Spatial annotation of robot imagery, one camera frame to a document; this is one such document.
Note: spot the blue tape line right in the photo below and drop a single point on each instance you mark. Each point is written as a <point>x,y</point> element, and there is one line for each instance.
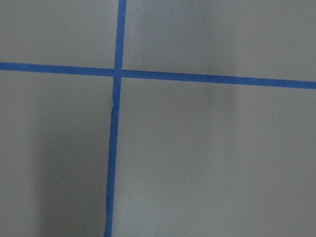
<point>113,138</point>

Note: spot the blue tape line right crosswise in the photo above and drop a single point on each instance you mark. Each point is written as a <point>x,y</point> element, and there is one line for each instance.
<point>135,74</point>

